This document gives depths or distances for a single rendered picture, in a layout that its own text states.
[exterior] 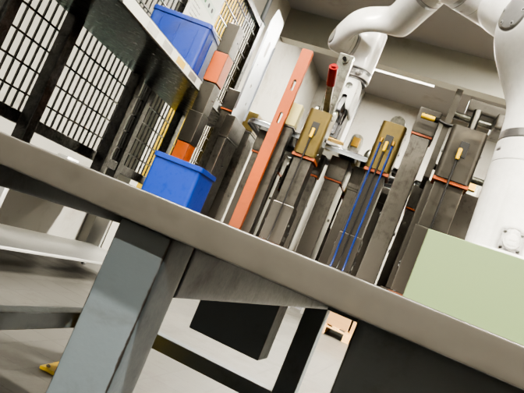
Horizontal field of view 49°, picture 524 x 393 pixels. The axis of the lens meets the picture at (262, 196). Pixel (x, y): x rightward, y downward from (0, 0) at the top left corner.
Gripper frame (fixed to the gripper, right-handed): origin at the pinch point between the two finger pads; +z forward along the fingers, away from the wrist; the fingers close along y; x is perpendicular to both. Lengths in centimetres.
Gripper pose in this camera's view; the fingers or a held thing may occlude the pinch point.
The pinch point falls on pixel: (333, 131)
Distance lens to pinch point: 164.1
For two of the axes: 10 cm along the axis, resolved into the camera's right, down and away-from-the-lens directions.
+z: -3.8, 9.2, -0.9
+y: 2.0, 1.7, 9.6
